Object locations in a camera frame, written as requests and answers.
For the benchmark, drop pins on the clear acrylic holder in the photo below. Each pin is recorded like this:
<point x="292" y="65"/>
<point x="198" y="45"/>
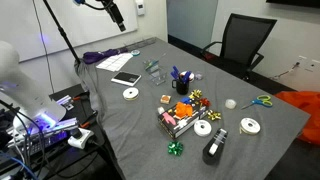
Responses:
<point x="151" y="67"/>

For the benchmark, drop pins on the purple pen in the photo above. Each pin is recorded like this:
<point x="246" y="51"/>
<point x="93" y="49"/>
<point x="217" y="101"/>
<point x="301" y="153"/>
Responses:
<point x="186" y="76"/>

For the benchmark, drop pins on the white label sheets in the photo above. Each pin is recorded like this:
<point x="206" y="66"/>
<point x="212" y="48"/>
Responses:
<point x="115" y="61"/>

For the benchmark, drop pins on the black equipment cart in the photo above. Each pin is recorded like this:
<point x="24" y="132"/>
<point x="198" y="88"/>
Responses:
<point x="66" y="160"/>

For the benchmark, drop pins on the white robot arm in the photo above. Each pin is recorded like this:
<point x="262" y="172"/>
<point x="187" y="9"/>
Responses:
<point x="20" y="83"/>

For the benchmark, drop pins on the black mesh office chair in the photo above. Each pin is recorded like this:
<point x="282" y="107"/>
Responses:
<point x="246" y="36"/>

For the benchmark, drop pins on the red floor object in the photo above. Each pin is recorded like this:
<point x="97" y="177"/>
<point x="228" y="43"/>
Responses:
<point x="209" y="56"/>

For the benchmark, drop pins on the silver lit equipment box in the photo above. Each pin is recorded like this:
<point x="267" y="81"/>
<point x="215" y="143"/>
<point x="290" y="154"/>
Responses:
<point x="50" y="131"/>

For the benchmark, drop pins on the black glove box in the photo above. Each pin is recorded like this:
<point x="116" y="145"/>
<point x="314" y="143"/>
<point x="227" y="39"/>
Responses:
<point x="176" y="126"/>

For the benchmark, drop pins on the blue tape roll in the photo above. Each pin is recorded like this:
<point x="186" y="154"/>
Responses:
<point x="135" y="52"/>

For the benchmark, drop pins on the purple cloth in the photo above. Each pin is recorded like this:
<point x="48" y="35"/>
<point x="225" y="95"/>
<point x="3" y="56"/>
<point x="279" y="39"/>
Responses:
<point x="100" y="55"/>

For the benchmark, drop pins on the silver metal bracket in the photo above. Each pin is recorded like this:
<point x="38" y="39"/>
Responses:
<point x="65" y="101"/>

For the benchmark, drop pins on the black mug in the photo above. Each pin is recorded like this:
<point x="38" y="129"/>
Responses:
<point x="182" y="88"/>

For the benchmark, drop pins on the white thermostat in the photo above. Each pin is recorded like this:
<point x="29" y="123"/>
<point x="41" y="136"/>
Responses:
<point x="140" y="6"/>

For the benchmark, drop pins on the orange bag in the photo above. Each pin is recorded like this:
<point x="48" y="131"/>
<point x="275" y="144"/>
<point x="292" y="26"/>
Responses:
<point x="300" y="103"/>

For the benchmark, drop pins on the small white roll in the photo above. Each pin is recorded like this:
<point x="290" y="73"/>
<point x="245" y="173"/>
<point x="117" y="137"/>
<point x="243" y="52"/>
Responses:
<point x="161" y="110"/>

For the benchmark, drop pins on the grey tablecloth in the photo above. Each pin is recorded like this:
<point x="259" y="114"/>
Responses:
<point x="133" y="126"/>

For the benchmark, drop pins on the green gift bow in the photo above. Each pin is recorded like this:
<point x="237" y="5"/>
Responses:
<point x="175" y="148"/>

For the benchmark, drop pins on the red white ribbon spool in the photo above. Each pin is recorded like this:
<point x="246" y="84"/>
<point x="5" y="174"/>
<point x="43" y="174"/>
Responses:
<point x="192" y="77"/>

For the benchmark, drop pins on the orange rubber glove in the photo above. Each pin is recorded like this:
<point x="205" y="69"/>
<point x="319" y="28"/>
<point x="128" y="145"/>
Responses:
<point x="183" y="110"/>

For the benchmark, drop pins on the wooden heart stamp block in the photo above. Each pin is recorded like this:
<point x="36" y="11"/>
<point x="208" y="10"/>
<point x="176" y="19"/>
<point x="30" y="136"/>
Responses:
<point x="165" y="99"/>

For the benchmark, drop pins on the black tripod pole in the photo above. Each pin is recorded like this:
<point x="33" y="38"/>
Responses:
<point x="63" y="33"/>

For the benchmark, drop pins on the whiteboard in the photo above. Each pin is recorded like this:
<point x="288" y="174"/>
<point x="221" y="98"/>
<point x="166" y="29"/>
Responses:
<point x="83" y="20"/>

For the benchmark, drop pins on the black wall television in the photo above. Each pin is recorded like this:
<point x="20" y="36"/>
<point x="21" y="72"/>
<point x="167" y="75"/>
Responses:
<point x="293" y="2"/>

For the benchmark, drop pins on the white wall outlet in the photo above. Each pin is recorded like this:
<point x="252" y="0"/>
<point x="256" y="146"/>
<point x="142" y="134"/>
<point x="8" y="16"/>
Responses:
<point x="315" y="65"/>

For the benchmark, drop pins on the white power adapter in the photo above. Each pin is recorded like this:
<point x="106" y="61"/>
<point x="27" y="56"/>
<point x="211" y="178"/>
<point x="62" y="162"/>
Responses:
<point x="80" y="138"/>

